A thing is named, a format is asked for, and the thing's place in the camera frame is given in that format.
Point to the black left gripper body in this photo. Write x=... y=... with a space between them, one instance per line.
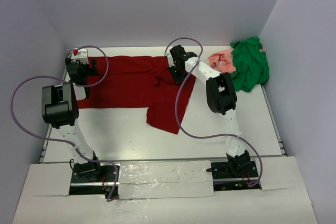
x=85 y=68

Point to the green t shirt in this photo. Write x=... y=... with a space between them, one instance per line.
x=247 y=84

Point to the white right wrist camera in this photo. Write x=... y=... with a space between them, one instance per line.
x=169 y=58

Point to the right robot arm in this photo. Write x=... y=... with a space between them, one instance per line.
x=221 y=99

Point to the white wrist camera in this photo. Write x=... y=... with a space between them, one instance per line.
x=80 y=55
x=169 y=58

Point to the white taped cover plate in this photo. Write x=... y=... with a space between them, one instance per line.
x=154 y=180

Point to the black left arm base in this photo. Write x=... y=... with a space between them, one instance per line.
x=93 y=179

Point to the aluminium table frame rail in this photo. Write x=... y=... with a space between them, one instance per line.
x=280 y=142

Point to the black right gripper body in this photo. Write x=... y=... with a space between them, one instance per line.
x=178 y=76

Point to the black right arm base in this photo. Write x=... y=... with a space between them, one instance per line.
x=224 y=180

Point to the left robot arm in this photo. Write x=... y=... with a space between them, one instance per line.
x=59 y=108

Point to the red t shirt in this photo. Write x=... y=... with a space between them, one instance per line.
x=139 y=82

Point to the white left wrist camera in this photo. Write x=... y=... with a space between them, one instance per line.
x=80 y=55

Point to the pink t shirt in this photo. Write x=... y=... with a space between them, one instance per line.
x=223 y=62

